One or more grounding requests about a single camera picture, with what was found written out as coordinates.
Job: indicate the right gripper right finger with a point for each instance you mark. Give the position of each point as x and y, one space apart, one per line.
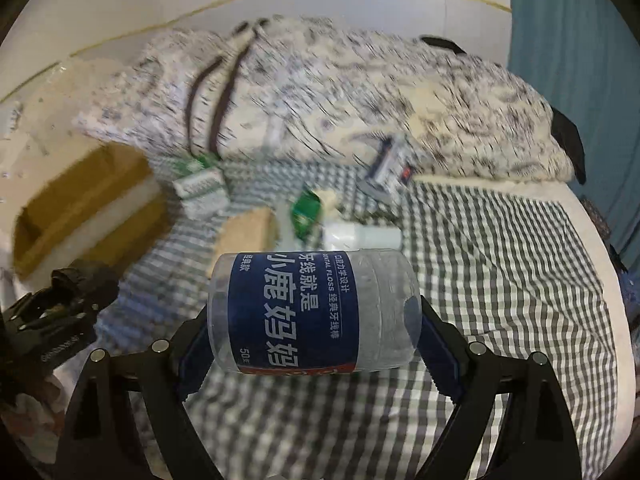
537 439

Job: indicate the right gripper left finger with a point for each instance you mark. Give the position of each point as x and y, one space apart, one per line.
100 438

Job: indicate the clear blue-label floss jar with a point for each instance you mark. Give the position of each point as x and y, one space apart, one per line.
313 313

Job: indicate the tan paper box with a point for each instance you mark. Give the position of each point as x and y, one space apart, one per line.
255 230

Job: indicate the white plastic bottle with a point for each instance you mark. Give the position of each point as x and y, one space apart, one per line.
350 236

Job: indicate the brown cardboard box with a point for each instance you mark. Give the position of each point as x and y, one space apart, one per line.
106 207

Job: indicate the green checked cloth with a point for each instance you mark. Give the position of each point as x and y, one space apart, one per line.
508 271

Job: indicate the green white medicine box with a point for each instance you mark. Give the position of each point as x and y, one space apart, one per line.
201 187

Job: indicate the white mattress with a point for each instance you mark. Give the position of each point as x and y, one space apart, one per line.
554 191

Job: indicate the black garment behind duvet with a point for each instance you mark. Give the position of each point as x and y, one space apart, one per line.
565 132

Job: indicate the floral folded duvet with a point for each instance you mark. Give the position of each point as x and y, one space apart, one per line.
306 89

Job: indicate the teal curtain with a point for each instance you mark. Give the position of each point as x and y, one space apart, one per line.
582 56

